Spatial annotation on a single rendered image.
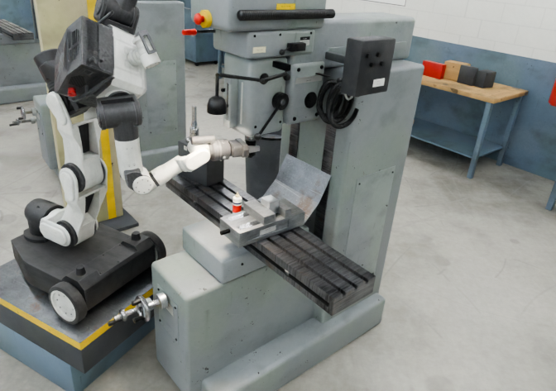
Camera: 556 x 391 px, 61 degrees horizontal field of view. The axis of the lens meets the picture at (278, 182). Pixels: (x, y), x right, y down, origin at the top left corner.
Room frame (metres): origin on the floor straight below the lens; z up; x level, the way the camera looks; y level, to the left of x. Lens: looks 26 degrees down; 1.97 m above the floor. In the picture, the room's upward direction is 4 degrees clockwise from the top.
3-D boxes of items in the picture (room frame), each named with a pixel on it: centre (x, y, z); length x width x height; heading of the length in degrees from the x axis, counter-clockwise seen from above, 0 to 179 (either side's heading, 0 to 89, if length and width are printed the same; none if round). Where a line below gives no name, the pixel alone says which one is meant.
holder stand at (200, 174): (2.22, 0.41, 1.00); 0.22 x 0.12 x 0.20; 52
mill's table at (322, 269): (1.85, 0.10, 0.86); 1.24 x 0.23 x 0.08; 42
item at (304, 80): (2.02, -0.02, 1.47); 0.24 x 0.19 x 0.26; 42
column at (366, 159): (2.30, -0.33, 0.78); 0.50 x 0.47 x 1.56; 132
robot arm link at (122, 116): (1.65, 0.60, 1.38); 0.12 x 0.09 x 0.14; 118
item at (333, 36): (2.22, -0.24, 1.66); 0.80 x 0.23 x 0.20; 132
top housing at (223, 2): (1.90, 0.12, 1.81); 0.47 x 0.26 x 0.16; 132
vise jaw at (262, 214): (1.74, 0.07, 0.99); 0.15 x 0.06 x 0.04; 40
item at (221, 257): (1.89, 0.13, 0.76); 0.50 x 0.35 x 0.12; 132
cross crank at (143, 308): (1.55, 0.50, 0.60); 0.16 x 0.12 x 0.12; 132
